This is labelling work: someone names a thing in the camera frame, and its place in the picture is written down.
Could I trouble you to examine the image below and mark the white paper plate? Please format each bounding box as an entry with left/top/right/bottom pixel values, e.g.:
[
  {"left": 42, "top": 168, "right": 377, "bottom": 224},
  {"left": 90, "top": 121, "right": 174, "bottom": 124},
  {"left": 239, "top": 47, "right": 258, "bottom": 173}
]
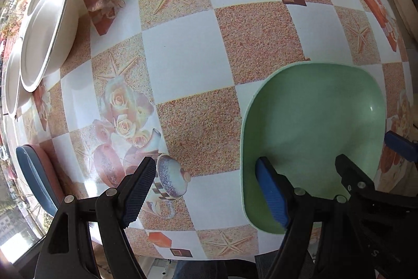
[{"left": 3, "top": 40, "right": 31, "bottom": 117}]

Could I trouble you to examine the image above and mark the pink square plate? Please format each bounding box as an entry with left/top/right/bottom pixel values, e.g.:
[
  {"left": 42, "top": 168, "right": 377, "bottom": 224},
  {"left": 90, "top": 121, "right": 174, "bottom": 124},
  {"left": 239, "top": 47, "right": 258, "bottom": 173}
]
[{"left": 24, "top": 142, "right": 76, "bottom": 201}]

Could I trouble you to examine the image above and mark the checkered printed tablecloth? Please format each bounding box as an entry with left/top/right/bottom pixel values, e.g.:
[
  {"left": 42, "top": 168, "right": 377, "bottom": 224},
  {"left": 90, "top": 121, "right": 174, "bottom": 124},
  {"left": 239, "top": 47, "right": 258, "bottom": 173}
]
[{"left": 0, "top": 0, "right": 413, "bottom": 263}]

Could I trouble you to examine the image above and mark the green square plate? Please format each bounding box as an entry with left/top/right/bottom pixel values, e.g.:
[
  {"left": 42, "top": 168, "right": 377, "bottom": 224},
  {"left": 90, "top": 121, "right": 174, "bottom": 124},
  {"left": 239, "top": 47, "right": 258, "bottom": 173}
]
[{"left": 239, "top": 62, "right": 387, "bottom": 234}]

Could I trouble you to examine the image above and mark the blue square plate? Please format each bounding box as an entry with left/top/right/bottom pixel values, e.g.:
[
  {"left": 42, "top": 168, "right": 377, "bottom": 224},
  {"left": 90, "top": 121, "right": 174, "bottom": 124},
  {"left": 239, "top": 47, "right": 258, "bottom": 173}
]
[{"left": 16, "top": 145, "right": 60, "bottom": 218}]

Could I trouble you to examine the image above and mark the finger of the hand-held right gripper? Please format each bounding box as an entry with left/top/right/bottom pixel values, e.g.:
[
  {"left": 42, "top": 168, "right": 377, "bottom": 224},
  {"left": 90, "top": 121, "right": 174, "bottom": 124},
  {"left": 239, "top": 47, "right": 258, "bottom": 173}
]
[
  {"left": 384, "top": 131, "right": 418, "bottom": 164},
  {"left": 335, "top": 153, "right": 377, "bottom": 198}
]

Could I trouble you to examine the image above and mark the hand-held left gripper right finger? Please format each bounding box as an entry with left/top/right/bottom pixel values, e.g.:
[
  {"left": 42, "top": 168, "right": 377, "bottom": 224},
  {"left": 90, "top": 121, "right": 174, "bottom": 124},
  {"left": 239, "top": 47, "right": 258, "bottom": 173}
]
[{"left": 255, "top": 156, "right": 352, "bottom": 279}]

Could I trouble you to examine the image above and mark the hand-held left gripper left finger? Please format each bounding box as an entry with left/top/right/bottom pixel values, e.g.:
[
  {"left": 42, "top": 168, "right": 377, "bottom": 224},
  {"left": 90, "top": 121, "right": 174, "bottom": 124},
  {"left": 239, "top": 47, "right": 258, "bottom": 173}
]
[{"left": 34, "top": 156, "right": 157, "bottom": 279}]

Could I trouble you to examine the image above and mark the light wooden board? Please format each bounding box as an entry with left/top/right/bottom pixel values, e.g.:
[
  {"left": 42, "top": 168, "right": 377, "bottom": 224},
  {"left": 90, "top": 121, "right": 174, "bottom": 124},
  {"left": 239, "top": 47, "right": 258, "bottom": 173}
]
[{"left": 388, "top": 0, "right": 418, "bottom": 41}]

